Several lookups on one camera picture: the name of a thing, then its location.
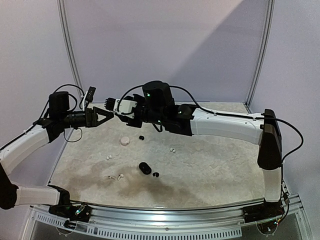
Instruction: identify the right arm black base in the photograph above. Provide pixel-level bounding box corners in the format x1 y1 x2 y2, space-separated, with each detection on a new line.
242 200 284 223

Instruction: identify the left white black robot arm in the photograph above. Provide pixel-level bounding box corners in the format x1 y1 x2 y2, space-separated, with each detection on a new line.
0 87 115 217

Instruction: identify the aluminium front rail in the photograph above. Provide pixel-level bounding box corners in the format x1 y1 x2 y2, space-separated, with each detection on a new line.
23 195 312 240

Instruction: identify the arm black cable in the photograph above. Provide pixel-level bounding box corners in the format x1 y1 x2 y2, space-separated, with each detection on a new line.
117 84 304 166
34 83 86 143

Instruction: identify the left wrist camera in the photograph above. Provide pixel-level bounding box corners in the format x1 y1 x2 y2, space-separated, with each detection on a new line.
79 86 96 110

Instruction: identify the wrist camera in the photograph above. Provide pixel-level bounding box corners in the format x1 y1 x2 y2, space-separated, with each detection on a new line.
104 98 138 119
79 86 96 110

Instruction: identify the metal corner post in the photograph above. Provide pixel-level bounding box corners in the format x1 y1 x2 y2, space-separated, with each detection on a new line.
56 0 86 97
244 0 275 109

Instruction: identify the left metal corner post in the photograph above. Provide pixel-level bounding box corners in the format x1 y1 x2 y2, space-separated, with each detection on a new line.
56 0 86 97

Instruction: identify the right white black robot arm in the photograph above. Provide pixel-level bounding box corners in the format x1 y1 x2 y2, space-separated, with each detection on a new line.
115 80 282 218

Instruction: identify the right metal corner post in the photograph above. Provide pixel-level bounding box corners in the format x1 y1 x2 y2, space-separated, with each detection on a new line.
244 0 275 109

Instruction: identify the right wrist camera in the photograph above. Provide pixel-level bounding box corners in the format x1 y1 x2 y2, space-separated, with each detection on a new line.
104 98 138 119

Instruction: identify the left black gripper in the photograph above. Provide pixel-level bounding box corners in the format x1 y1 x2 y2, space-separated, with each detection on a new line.
60 106 114 128

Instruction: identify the pink round charging case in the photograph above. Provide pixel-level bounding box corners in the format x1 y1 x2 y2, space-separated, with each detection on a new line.
120 136 131 146

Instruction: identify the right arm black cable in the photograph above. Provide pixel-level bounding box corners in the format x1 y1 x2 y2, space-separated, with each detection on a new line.
117 84 304 166

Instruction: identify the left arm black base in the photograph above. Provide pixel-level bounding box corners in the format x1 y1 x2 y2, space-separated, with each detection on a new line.
48 203 93 223

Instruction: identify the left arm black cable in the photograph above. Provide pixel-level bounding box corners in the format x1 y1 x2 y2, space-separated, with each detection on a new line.
34 83 86 143

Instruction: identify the black oval charging case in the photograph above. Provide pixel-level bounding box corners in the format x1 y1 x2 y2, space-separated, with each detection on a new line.
138 162 152 175

